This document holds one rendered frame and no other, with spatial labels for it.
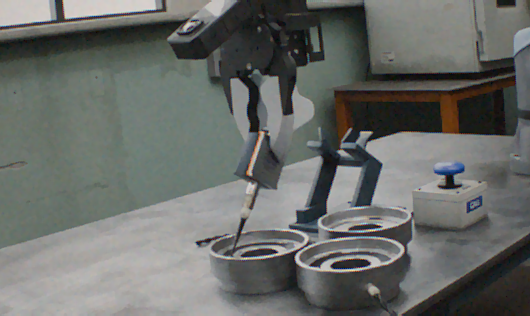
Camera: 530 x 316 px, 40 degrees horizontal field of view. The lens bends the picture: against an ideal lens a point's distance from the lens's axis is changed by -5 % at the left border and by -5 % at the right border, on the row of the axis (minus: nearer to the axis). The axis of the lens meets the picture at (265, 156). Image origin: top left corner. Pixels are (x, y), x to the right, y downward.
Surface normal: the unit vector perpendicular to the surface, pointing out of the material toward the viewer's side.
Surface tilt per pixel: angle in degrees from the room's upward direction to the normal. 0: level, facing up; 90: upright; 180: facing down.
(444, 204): 90
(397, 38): 90
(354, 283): 90
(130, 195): 90
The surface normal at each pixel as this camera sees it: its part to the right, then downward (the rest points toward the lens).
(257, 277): -0.06, 0.18
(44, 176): 0.70, 0.05
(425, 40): -0.70, 0.19
